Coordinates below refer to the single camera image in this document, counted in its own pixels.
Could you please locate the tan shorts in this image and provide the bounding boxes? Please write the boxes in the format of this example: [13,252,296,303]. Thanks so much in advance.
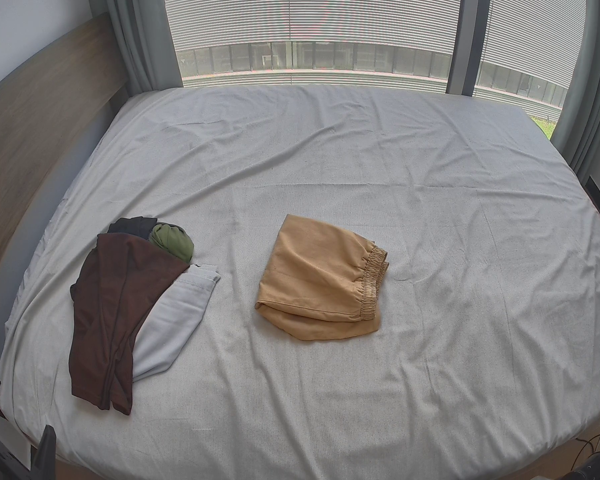
[254,213,390,343]

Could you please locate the bed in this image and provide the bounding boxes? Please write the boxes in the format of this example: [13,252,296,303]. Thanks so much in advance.
[0,12,600,480]

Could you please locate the brown garment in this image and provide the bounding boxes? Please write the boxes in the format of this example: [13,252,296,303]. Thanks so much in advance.
[69,232,191,415]

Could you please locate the pale grey garment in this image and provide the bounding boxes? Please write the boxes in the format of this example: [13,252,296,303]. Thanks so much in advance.
[130,263,221,383]

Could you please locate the black garment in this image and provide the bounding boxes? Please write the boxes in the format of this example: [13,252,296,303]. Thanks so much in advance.
[107,215,158,241]

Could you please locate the green garment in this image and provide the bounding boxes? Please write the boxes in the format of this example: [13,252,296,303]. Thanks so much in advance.
[148,223,195,263]

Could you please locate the grey-green curtain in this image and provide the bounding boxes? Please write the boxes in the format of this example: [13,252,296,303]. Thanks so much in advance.
[550,0,600,185]
[85,0,185,95]

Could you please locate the window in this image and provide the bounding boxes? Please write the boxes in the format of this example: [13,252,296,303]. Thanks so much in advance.
[160,0,590,119]

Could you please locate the black cable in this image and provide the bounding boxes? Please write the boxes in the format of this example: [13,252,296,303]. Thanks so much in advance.
[574,433,600,470]

